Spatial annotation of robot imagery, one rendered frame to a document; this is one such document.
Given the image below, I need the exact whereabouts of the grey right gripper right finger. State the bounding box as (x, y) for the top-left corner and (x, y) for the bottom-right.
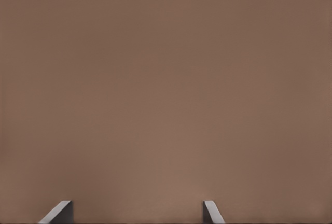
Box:
(202, 200), (226, 224)

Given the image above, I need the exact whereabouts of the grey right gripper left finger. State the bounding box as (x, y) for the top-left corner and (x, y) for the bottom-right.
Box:
(37, 200), (74, 224)

